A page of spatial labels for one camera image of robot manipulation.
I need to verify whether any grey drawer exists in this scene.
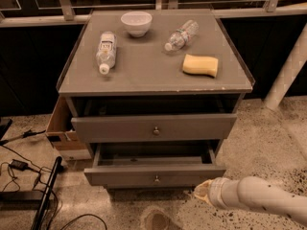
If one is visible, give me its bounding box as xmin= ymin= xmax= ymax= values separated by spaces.
xmin=84 ymin=141 xmax=225 ymax=189
xmin=70 ymin=96 xmax=238 ymax=144

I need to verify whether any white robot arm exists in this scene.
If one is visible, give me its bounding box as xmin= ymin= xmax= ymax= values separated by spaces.
xmin=194 ymin=176 xmax=307 ymax=226

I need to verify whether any grey top drawer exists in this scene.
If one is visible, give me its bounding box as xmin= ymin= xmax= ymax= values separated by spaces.
xmin=70 ymin=96 xmax=238 ymax=144

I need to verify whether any grey drawer cabinet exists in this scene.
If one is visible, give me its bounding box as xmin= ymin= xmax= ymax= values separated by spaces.
xmin=56 ymin=9 xmax=256 ymax=190

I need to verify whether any yellow sponge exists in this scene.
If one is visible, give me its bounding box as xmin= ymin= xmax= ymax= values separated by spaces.
xmin=182 ymin=55 xmax=219 ymax=78

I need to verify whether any cardboard box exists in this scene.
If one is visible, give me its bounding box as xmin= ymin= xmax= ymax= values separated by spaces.
xmin=46 ymin=97 xmax=92 ymax=161

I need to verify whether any clear bottle green label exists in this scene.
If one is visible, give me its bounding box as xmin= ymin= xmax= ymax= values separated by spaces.
xmin=164 ymin=20 xmax=199 ymax=52

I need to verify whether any clear bottle white label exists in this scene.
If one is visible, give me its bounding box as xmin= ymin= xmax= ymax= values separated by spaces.
xmin=96 ymin=32 xmax=117 ymax=75

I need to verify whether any black pole stand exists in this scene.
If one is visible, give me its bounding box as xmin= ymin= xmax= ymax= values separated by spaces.
xmin=31 ymin=156 xmax=62 ymax=230

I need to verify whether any white diagonal pillar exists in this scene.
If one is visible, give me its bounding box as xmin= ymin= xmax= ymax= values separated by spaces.
xmin=264 ymin=25 xmax=307 ymax=110

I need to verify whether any white ceramic bowl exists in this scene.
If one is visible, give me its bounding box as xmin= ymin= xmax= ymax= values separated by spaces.
xmin=121 ymin=11 xmax=153 ymax=37

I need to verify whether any black tool on floor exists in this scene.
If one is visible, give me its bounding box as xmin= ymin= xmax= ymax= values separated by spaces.
xmin=0 ymin=130 xmax=45 ymax=146

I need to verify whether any black power adapter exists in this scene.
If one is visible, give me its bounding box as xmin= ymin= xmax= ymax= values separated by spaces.
xmin=9 ymin=159 xmax=28 ymax=171

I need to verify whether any black floor cable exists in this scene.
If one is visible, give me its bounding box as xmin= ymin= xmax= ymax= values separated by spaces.
xmin=0 ymin=144 xmax=108 ymax=230

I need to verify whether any metal railing frame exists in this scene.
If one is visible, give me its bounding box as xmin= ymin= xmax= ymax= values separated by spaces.
xmin=0 ymin=0 xmax=307 ymax=28

